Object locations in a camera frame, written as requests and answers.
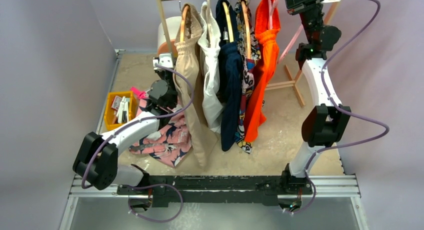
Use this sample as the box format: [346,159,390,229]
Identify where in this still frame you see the yellow plastic bin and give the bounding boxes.
[103,91,138,131]

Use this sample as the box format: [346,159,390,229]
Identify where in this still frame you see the white shorts on hanger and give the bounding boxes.
[197,1,224,133]

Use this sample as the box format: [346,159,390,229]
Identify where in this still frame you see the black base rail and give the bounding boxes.
[117,173,313,208]

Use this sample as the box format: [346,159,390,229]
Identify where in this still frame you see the pink shark print shorts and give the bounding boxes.
[129,112,192,168]

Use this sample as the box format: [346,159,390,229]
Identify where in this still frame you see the round drawer cabinet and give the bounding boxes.
[156,16,183,57]

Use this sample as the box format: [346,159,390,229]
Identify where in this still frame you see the beige shorts on hanger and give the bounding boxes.
[173,3,218,168]

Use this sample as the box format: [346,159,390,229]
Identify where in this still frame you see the wooden clothes rack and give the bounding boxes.
[156,0,341,107]

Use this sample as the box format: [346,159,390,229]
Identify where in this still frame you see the patterned shorts on hanger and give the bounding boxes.
[234,0,261,154]

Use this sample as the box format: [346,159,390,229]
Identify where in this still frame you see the navy shorts on hanger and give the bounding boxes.
[215,0,242,152]

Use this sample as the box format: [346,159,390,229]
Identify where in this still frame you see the pink plastic clip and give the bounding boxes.
[130,86,149,100]

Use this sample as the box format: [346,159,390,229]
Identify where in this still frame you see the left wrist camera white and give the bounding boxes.
[152,52,176,70]

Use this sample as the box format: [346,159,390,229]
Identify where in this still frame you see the pink plastic hanger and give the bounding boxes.
[267,0,306,65]

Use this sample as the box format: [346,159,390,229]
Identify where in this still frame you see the orange hanger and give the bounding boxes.
[178,0,190,43]

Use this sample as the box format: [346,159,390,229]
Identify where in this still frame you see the orange shorts on hanger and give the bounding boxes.
[243,0,281,143]

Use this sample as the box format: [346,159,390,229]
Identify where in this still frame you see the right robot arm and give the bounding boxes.
[280,0,351,194]

